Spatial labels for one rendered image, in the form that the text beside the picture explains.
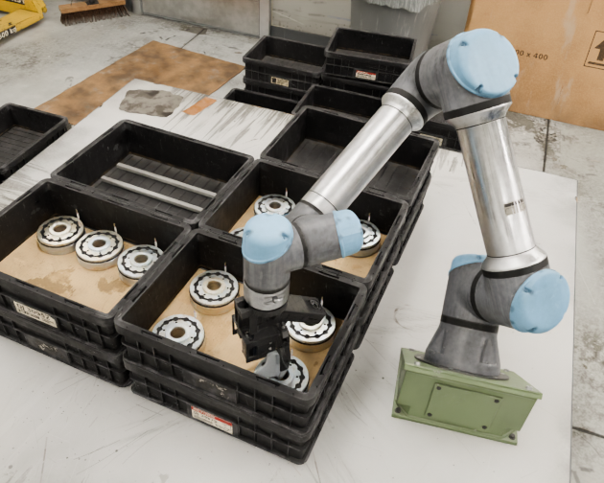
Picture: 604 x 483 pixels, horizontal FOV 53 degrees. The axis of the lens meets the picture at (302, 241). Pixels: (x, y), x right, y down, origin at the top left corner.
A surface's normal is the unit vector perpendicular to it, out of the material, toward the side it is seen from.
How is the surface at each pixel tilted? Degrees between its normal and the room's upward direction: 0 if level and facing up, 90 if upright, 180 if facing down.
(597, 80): 74
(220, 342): 0
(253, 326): 90
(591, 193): 0
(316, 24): 90
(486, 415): 90
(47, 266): 0
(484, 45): 47
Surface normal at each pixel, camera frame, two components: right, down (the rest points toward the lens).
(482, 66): 0.32, -0.08
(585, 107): -0.32, 0.35
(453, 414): -0.23, 0.64
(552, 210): 0.05, -0.74
